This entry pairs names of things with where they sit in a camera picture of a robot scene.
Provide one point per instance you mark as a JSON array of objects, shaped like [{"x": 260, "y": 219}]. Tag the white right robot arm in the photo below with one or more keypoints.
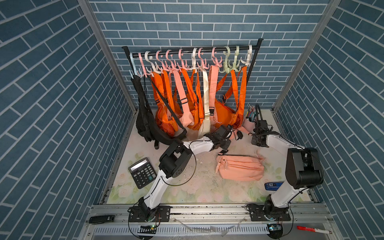
[{"x": 303, "y": 171}]

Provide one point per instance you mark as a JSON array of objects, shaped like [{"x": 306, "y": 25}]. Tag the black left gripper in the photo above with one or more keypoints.
[{"x": 227, "y": 142}]

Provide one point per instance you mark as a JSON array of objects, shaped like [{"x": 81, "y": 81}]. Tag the green hook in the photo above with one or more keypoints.
[
  {"x": 236, "y": 63},
  {"x": 226, "y": 67}
]

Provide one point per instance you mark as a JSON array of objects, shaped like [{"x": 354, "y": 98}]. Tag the black remote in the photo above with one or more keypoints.
[{"x": 101, "y": 219}]

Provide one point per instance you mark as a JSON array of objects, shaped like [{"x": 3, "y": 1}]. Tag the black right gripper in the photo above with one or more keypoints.
[{"x": 253, "y": 139}]

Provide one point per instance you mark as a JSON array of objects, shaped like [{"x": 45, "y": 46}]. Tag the white hook right end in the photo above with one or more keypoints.
[{"x": 247, "y": 61}]

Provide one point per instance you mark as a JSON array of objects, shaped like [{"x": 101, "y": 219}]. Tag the bright orange crescent bag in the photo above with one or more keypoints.
[{"x": 227, "y": 116}]

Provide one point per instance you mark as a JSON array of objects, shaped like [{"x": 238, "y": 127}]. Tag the pink metal pen bucket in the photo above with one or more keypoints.
[{"x": 252, "y": 117}]

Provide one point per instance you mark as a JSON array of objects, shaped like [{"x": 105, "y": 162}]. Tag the black calculator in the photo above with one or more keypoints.
[{"x": 142, "y": 172}]

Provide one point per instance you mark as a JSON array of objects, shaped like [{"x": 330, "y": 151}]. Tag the red white marker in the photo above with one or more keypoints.
[{"x": 314, "y": 230}]

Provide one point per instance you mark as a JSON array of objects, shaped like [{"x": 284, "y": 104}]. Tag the light blue hook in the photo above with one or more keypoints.
[{"x": 133, "y": 66}]

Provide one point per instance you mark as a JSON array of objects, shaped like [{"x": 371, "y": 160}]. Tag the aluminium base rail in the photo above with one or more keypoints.
[{"x": 210, "y": 222}]

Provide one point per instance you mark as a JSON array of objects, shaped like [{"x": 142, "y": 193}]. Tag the blue card device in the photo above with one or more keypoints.
[{"x": 273, "y": 186}]

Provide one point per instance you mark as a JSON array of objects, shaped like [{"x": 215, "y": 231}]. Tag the black clothes rack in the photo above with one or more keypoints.
[{"x": 159, "y": 55}]

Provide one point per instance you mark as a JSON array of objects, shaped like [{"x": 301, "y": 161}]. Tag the pink hook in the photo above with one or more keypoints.
[{"x": 215, "y": 60}]

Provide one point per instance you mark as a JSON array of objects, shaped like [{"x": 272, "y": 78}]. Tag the black bag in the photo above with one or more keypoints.
[{"x": 146, "y": 123}]

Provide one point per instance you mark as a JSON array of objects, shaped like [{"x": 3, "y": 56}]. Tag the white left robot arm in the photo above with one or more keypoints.
[{"x": 172, "y": 163}]

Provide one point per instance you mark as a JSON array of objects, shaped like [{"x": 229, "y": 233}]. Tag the beige bag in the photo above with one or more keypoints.
[{"x": 203, "y": 113}]

